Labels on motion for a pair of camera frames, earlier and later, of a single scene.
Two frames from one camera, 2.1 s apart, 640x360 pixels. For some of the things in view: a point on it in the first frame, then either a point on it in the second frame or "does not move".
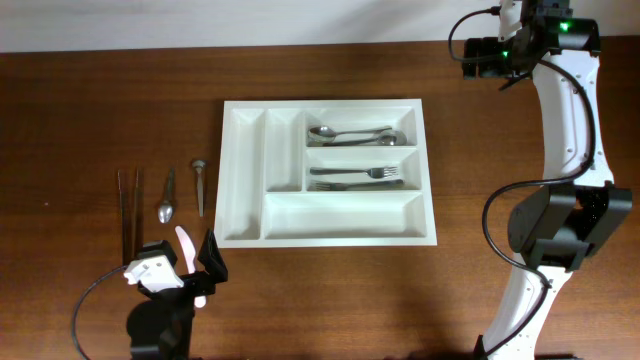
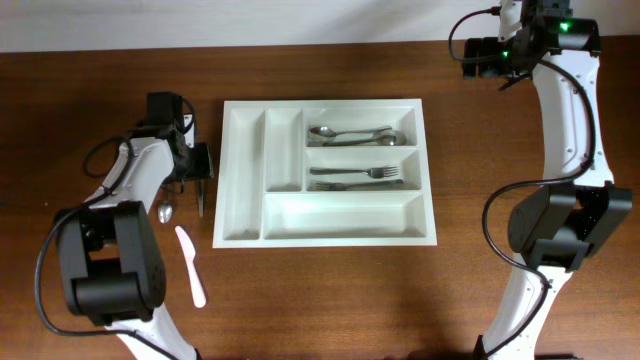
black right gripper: x=489 y=66 does not move
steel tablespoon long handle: x=320 y=133 does not move
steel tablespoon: x=390 y=138 does not move
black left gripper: x=214 y=264 → x=203 y=167
